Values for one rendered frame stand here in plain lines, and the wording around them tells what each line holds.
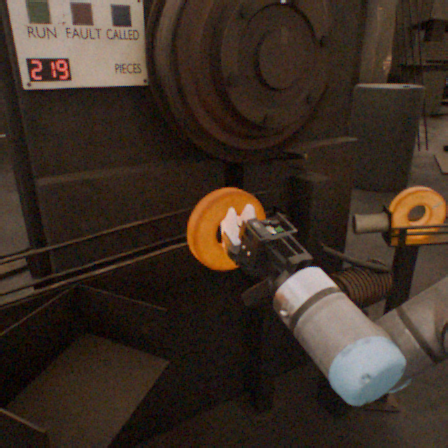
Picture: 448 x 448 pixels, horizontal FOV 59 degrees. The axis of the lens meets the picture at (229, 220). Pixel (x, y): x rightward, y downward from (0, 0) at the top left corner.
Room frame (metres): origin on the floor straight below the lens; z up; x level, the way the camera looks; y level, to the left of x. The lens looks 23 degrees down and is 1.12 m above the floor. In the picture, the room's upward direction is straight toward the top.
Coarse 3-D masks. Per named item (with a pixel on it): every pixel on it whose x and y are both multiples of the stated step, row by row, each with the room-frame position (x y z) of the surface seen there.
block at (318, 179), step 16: (304, 176) 1.10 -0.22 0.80; (320, 176) 1.10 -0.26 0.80; (304, 192) 1.07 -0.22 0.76; (320, 192) 1.06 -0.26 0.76; (304, 208) 1.07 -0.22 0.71; (320, 208) 1.06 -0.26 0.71; (304, 224) 1.06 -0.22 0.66; (320, 224) 1.07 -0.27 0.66; (304, 240) 1.06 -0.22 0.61; (320, 240) 1.07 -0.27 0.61
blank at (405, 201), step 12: (408, 192) 1.04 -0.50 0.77; (420, 192) 1.03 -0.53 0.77; (432, 192) 1.03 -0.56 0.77; (396, 204) 1.03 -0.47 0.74; (408, 204) 1.03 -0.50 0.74; (432, 204) 1.03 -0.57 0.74; (444, 204) 1.03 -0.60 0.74; (396, 216) 1.03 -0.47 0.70; (432, 216) 1.03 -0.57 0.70; (444, 216) 1.03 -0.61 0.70
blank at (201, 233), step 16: (224, 192) 0.65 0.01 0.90; (240, 192) 0.66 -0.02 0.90; (208, 208) 0.63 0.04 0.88; (224, 208) 0.64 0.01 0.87; (240, 208) 0.66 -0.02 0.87; (256, 208) 0.68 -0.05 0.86; (192, 224) 0.63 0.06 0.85; (208, 224) 0.63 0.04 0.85; (192, 240) 0.62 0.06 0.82; (208, 240) 0.63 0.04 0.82; (208, 256) 0.62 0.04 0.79; (224, 256) 0.64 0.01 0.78
